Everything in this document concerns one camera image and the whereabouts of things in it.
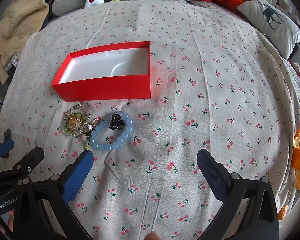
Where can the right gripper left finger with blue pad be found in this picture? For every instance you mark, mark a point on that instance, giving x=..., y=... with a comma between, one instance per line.
x=64, y=190

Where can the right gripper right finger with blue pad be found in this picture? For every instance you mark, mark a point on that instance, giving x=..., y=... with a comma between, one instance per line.
x=259, y=220

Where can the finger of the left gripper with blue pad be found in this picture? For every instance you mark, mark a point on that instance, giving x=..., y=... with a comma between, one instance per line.
x=24, y=166
x=7, y=145

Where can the gold interlocked rings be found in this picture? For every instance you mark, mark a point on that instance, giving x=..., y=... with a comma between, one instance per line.
x=73, y=122

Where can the black hair claw clip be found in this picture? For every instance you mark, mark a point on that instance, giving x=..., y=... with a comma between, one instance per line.
x=116, y=122

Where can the person's right hand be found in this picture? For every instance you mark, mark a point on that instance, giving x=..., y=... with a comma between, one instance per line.
x=152, y=236

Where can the orange plush piece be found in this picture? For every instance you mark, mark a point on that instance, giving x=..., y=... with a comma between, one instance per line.
x=298, y=159

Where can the red open cardboard box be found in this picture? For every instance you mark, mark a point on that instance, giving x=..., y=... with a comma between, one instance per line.
x=109, y=72

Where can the beige quilted blanket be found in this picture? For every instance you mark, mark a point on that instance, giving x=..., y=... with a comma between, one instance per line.
x=19, y=21

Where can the deer print white pillow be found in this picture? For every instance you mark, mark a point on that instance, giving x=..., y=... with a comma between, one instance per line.
x=282, y=32

